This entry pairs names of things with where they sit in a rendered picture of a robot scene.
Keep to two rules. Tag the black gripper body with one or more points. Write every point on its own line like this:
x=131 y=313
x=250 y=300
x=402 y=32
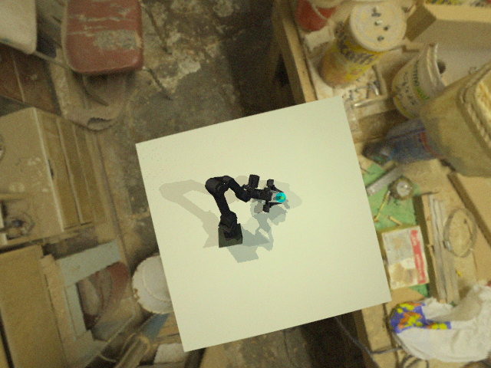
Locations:
x=267 y=205

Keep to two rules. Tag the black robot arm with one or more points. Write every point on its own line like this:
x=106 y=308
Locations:
x=216 y=187

